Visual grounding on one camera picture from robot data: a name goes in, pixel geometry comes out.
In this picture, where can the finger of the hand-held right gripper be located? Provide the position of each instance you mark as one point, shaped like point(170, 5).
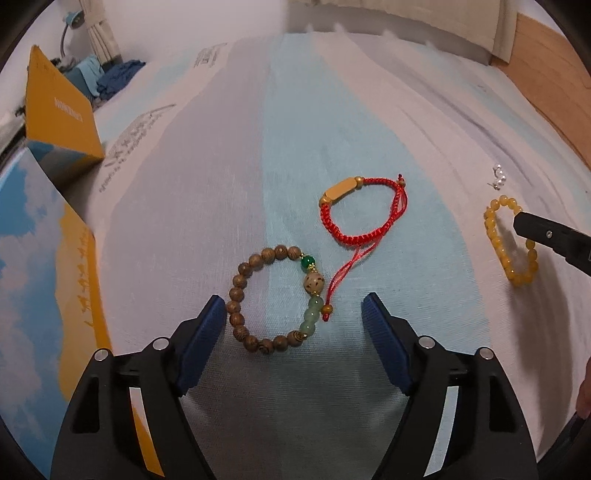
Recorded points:
point(563, 244)

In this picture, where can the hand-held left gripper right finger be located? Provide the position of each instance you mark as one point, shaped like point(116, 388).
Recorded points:
point(388, 346)

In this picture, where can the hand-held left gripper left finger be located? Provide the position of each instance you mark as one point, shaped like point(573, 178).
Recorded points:
point(201, 350)

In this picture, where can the sky print cardboard box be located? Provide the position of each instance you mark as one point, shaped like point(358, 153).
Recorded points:
point(37, 277)

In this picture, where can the wooden headboard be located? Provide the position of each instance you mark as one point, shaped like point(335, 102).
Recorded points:
point(554, 64)

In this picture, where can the striped bed sheet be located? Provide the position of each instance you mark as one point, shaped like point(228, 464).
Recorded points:
point(231, 138)

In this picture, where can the wide beige curtain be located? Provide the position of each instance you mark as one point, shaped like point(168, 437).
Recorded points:
point(461, 21)

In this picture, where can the dark blue clothes pile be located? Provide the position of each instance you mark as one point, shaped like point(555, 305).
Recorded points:
point(120, 78)

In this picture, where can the orange cardboard box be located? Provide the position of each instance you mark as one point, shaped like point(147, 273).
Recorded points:
point(55, 106)

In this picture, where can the narrow beige curtain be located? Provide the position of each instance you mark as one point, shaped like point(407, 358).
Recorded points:
point(104, 32)

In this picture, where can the blue desk lamp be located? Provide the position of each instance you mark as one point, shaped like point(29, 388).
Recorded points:
point(71, 21)

